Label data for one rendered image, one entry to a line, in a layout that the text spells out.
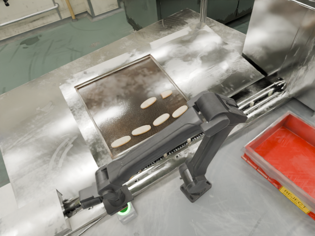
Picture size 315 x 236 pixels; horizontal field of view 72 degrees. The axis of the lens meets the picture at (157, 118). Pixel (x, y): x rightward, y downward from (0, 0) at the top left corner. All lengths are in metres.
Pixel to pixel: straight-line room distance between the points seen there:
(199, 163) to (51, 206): 0.61
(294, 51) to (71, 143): 1.23
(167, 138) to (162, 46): 0.98
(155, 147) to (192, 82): 0.75
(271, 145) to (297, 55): 0.45
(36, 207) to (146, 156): 0.59
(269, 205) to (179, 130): 0.61
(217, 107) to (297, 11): 0.77
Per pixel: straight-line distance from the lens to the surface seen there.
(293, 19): 1.25
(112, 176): 0.65
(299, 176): 1.16
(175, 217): 0.99
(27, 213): 1.07
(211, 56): 1.44
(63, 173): 1.20
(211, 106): 0.56
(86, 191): 0.75
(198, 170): 0.81
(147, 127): 1.09
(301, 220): 1.09
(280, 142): 1.22
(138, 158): 0.61
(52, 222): 1.01
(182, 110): 1.15
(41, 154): 1.32
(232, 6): 3.43
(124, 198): 0.84
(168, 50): 1.45
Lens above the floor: 1.77
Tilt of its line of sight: 51 degrees down
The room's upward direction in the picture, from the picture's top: 9 degrees counter-clockwise
